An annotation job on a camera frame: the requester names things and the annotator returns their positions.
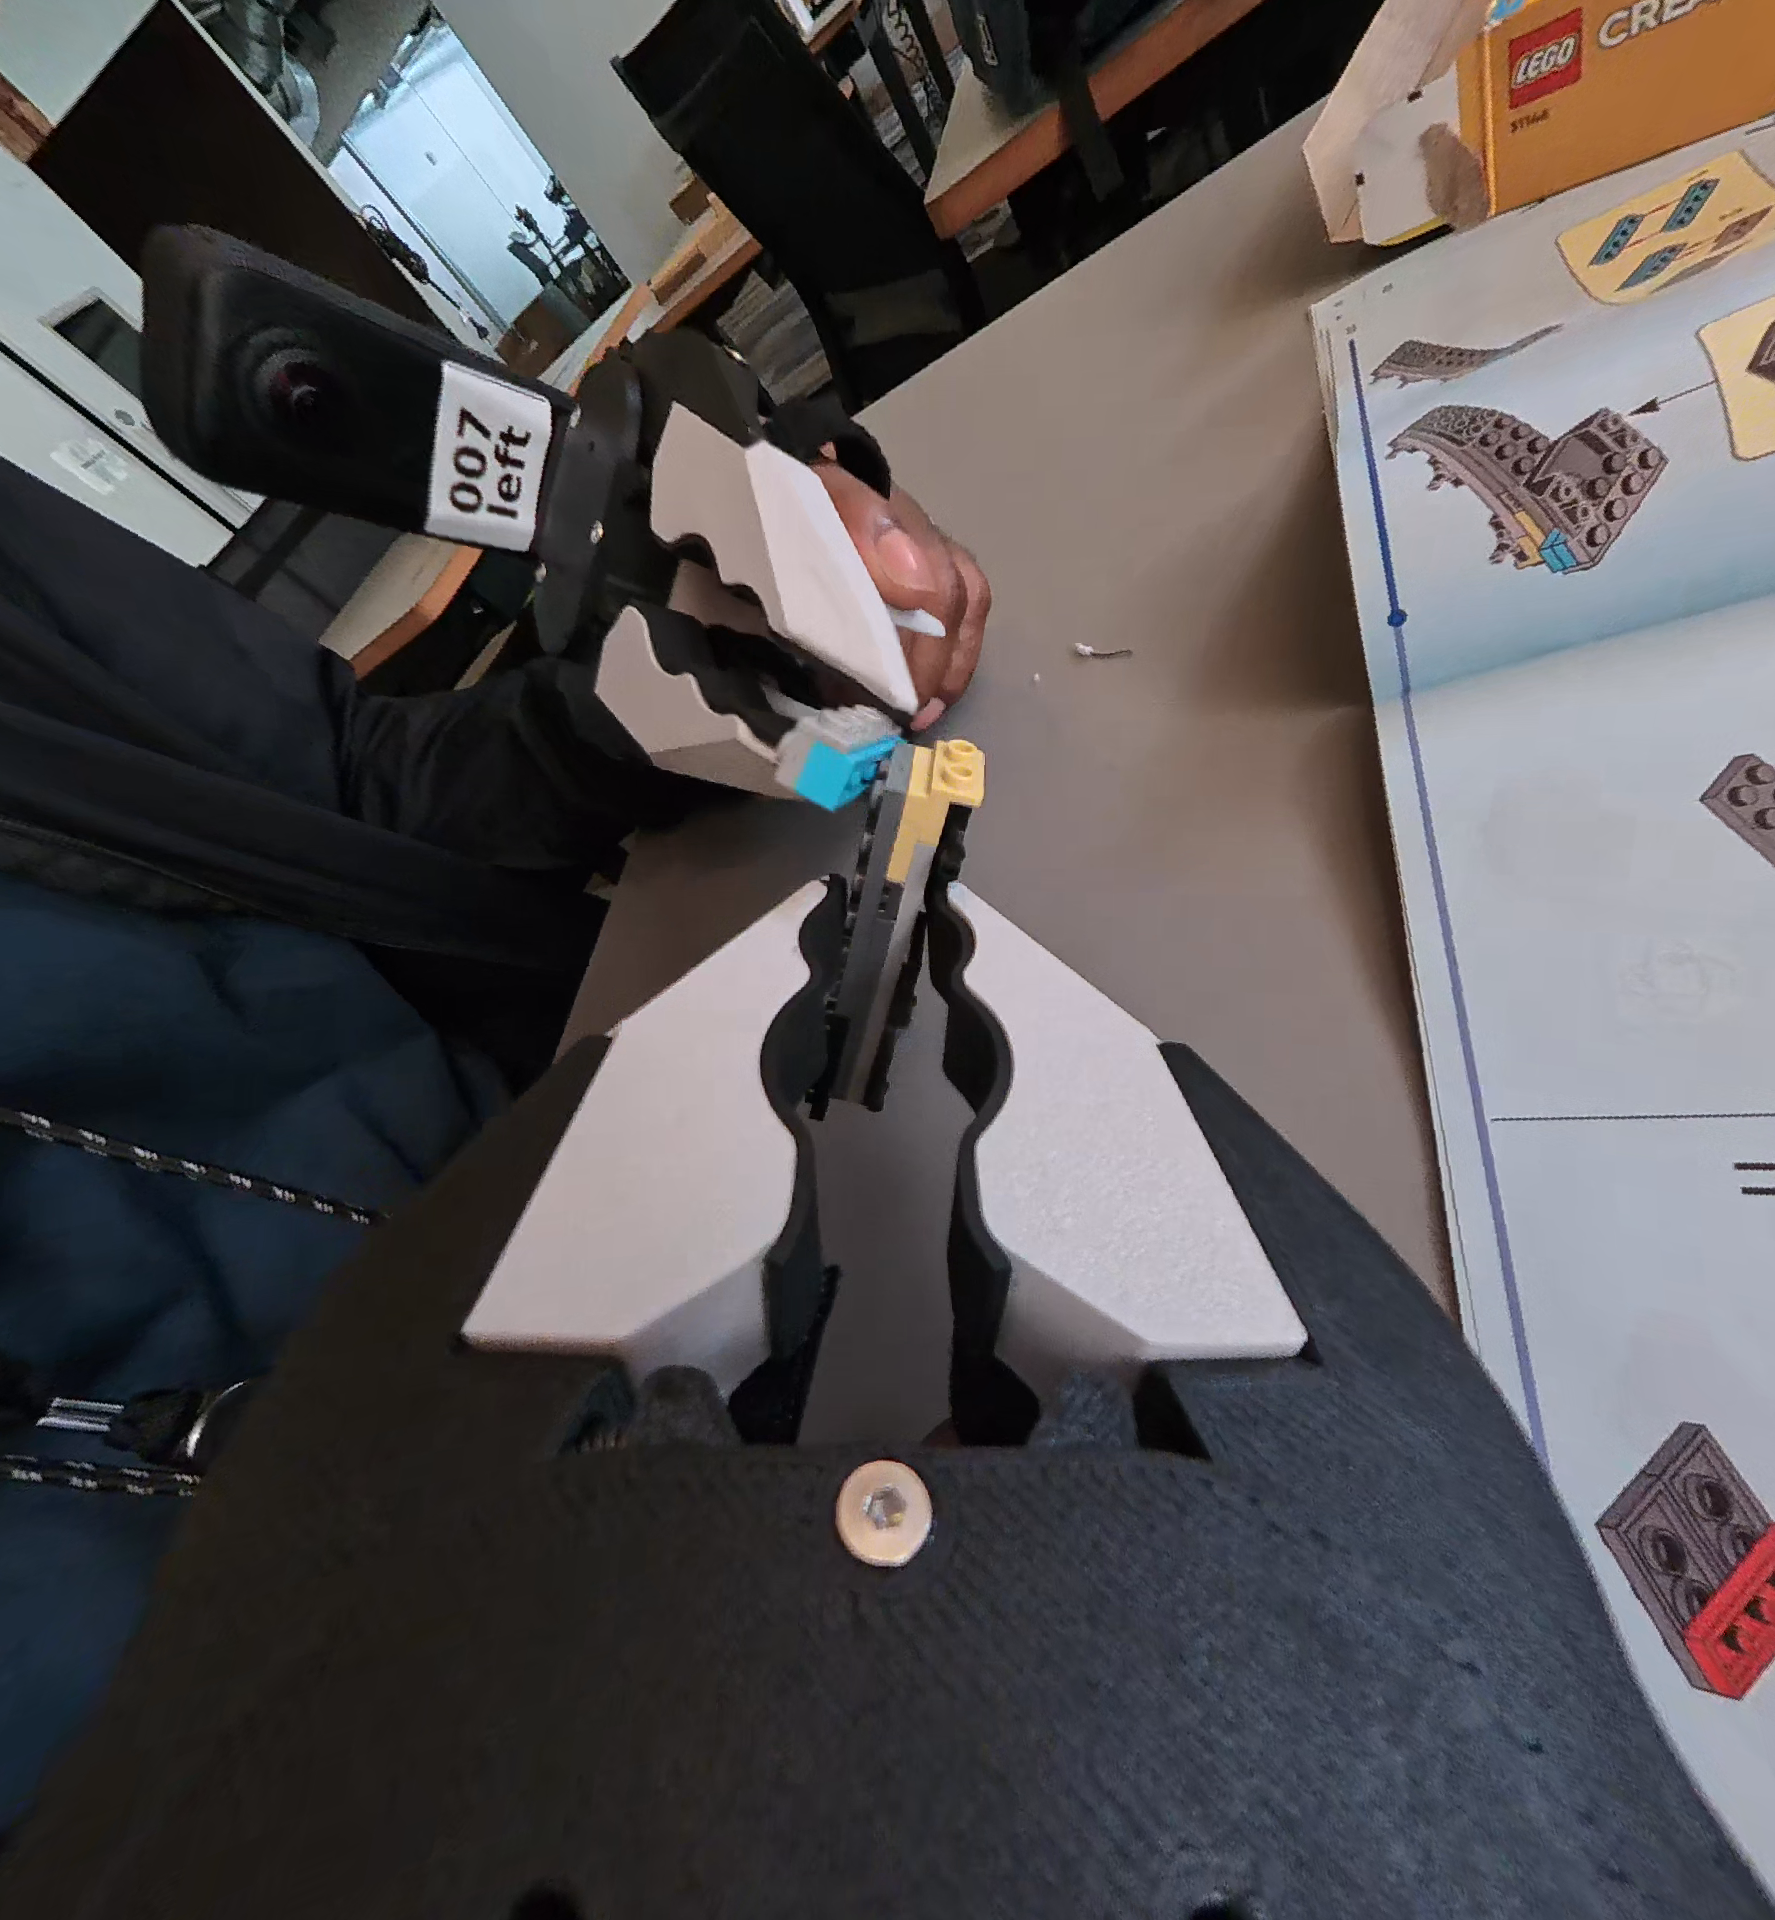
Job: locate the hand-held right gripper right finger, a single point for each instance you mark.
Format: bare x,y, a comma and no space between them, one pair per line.
1112,1185

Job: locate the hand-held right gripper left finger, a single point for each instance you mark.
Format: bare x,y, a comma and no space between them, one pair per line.
636,1168

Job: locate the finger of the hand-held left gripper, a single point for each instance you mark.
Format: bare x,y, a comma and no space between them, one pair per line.
678,706
781,541

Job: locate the teal grey toy brick piece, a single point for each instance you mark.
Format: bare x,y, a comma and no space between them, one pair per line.
830,776

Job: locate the grey yellow toy brick assembly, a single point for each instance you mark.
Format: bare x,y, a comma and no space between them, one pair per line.
910,834

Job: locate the person's left forearm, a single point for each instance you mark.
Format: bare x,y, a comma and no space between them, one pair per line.
497,764

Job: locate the person's left hand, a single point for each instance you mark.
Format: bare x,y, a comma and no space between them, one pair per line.
937,578

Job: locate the white cabinet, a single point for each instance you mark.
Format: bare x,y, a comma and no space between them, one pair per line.
21,329

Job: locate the black chair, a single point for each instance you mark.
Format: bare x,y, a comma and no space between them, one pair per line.
811,176

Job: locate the wooden edged table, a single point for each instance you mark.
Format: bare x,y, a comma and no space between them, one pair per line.
1081,110

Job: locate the toy brick instruction booklet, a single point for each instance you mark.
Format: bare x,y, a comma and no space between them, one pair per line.
1589,928

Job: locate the yellow cardboard toy box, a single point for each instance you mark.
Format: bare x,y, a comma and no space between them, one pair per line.
1610,119

